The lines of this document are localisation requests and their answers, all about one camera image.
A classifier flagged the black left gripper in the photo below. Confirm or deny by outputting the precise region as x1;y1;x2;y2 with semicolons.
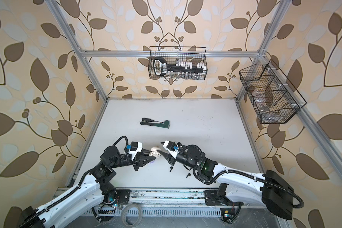
108;149;154;173

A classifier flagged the cream earbud charging case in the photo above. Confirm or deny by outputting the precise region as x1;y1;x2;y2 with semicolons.
149;147;161;157

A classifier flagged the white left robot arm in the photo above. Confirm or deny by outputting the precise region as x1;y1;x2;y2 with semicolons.
16;136;160;228

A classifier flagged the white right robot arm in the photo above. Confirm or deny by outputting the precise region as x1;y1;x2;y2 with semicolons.
155;141;305;220

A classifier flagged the black yellow screwdriver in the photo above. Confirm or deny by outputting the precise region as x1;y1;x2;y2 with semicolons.
142;118;161;123

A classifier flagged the grey tape roll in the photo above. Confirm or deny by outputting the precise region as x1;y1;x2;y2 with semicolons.
121;204;143;228

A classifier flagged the green black-handled hand tool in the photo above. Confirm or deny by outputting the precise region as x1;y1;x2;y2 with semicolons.
140;120;170;129

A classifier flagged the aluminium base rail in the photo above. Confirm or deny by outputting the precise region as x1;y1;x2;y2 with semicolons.
54;187;286;209

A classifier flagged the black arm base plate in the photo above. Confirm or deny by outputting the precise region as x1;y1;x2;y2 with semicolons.
103;189;131;206

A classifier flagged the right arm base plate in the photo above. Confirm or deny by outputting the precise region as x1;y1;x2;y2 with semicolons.
204;190;244;206

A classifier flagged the socket set rail in basket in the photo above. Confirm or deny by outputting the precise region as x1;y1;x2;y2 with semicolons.
151;57;208;78

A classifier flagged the black wire basket back wall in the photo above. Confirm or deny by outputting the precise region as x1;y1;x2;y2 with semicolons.
148;45;208;80

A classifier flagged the black wire basket wall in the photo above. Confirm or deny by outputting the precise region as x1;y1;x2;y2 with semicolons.
148;45;208;80
239;59;307;124

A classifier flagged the black wire basket right wall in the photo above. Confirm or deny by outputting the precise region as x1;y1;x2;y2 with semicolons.
239;59;307;124

